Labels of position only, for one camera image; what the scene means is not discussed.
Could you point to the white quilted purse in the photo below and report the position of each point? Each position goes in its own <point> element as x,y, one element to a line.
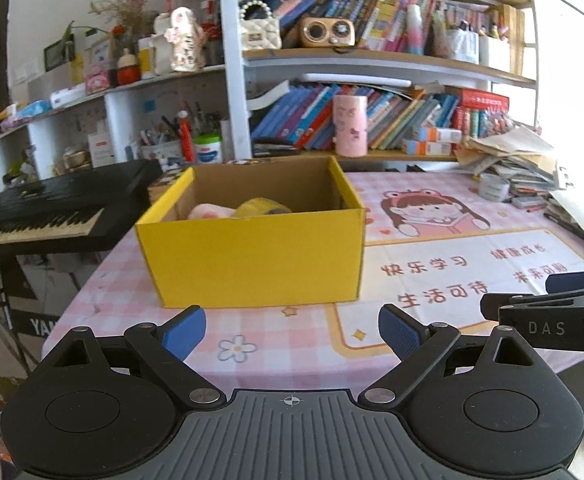
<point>259,32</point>

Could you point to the orange white carton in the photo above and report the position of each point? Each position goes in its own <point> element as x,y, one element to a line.
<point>437,135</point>
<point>427,148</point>

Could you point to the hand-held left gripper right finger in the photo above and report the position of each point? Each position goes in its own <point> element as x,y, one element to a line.
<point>399,332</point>

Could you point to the pink checked desktop cloth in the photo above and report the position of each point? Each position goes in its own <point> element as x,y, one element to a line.
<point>272,335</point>

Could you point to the white wooden bookshelf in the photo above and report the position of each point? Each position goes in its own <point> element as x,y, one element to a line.
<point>234,85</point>

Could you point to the white pen holder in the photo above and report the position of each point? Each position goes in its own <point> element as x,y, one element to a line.
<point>494,54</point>
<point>462,45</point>

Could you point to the grey pencil box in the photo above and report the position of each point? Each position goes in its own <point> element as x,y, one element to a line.
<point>528,202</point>

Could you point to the yellow cardboard box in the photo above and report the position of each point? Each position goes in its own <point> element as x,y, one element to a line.
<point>252,260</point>

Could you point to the pink box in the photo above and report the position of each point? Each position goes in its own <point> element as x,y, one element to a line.
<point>97,83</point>

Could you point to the pile of papers and books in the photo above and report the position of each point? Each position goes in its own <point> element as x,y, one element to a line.
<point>512,160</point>

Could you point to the rainbow bottle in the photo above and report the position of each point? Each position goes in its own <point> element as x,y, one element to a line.
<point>415,30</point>

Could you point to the wooden radio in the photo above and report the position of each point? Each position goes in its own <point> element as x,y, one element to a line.
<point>327,32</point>

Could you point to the blue tissue pack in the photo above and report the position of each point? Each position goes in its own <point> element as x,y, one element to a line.
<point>34,107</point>

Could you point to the pink cartoon cup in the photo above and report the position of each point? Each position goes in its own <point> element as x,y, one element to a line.
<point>350,127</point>

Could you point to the black piano keyboard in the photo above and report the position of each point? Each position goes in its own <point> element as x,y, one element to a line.
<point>62,205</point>

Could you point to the white jar with green lid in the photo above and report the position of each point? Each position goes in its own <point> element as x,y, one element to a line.
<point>208,150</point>

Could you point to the yellow tape roll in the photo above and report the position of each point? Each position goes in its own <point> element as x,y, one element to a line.
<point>257,206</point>

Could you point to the red book box set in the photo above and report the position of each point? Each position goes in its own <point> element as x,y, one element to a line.
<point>482,110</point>

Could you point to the small black picture frame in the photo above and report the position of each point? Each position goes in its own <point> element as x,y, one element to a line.
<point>59,55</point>

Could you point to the pink plush toy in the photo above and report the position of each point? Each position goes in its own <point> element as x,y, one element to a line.
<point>207,211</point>

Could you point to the red figure pen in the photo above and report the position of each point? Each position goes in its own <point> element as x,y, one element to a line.
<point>186,140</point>

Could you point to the floral white ceramic figurine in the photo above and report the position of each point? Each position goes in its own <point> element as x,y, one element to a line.
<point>184,42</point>

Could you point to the white box with red label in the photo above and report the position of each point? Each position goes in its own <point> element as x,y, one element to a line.
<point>101,150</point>

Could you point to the white pen cup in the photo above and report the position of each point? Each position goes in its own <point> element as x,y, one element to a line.
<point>159,150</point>

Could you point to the dried flower bouquet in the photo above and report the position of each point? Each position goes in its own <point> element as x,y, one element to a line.
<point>127,7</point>

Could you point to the white tissue pack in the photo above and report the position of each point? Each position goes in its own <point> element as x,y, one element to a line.
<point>67,96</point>

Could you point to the red white round doll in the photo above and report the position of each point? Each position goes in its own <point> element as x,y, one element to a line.
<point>126,70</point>

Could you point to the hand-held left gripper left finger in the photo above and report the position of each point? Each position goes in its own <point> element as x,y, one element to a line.
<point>187,332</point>

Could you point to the row of upright books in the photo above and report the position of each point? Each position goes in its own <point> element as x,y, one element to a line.
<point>367,15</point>

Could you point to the black keyboard stand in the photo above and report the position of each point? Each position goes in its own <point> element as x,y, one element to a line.
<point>32,325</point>

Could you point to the row of leaning books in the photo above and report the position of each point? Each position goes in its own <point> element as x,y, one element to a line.
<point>302,115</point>

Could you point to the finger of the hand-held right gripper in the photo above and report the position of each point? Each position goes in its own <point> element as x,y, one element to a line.
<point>502,301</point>
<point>572,281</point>

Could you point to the grey tape roll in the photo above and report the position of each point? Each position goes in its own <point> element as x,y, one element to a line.
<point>493,189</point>

